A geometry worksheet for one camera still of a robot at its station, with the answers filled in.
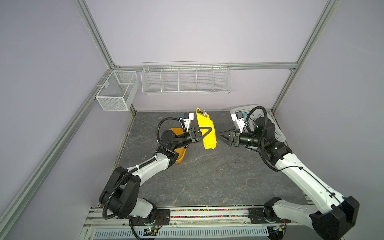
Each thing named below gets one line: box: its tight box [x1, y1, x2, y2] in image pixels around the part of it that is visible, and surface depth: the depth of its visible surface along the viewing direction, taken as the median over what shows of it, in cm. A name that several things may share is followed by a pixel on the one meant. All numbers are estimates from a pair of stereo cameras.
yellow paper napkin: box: [195, 107, 217, 150], surface depth 68 cm
